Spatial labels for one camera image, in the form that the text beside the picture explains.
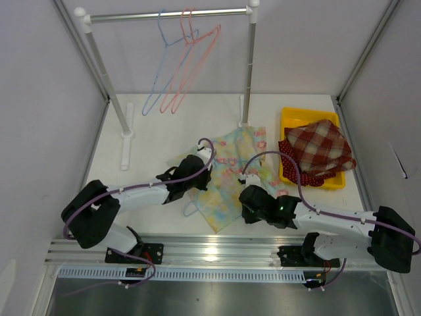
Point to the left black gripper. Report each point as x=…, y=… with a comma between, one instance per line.
x=206, y=178

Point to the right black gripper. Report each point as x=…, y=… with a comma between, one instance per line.
x=248, y=218

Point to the floral pastel skirt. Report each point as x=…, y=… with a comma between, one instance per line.
x=243, y=141

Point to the red plaid cloth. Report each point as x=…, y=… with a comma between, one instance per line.
x=320, y=148

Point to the blue wire hanger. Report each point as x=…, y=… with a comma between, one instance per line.
x=156, y=94
x=220, y=204

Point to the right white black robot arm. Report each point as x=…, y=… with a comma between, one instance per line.
x=333, y=234

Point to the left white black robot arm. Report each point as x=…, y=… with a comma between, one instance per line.
x=89, y=217

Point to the red polka dot cloth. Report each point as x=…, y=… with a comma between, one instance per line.
x=289, y=172

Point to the yellow plastic tray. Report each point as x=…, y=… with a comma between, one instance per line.
x=295, y=117

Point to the white metal clothes rack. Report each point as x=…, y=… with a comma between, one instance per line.
x=126, y=119

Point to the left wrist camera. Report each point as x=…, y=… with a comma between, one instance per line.
x=206, y=154

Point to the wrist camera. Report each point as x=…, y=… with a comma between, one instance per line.
x=206, y=154
x=249, y=180

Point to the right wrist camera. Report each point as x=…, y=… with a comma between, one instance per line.
x=249, y=180

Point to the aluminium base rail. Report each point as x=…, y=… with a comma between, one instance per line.
x=196, y=252

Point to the white slotted cable duct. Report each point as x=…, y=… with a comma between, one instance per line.
x=204, y=275

